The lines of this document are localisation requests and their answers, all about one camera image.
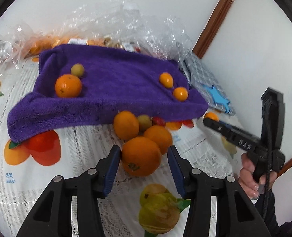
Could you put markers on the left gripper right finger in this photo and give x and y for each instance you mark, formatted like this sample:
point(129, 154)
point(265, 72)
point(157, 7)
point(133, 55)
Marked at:
point(236, 214)

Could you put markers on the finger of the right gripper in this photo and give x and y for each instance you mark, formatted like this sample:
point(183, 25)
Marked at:
point(233, 127)
point(246, 142)

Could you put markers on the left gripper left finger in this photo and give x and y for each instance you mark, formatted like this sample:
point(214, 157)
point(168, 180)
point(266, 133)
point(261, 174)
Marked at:
point(51, 214)

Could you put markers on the small orange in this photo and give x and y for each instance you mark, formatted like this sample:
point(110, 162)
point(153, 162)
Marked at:
point(212, 116)
point(180, 93)

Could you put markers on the small red fruit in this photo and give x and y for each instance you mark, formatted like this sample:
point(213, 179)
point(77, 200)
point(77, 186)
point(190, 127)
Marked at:
point(158, 121)

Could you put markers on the small orange kumquat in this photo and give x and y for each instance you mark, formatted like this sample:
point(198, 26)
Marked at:
point(166, 80)

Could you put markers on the small green fruit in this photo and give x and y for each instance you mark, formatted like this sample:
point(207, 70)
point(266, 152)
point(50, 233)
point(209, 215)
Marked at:
point(144, 122)

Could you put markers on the large orange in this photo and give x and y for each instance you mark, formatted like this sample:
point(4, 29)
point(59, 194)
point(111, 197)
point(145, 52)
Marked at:
point(140, 157)

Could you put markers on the green brown longan fruit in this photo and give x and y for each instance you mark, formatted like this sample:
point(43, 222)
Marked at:
point(77, 70)

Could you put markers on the dark sleeved right forearm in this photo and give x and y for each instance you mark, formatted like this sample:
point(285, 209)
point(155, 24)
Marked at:
point(271, 220)

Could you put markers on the person's right hand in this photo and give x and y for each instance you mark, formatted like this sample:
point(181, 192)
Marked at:
point(246, 181)

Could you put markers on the grey checked star cloth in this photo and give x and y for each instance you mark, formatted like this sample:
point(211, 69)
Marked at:
point(200, 78)

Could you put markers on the purple towel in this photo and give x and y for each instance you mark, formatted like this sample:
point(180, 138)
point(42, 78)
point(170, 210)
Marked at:
point(114, 80)

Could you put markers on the clear plastic bag pile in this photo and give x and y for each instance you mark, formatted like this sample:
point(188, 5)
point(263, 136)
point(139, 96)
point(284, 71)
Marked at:
point(121, 22)

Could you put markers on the brown wooden door frame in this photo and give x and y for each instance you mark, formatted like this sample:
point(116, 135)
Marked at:
point(212, 27)

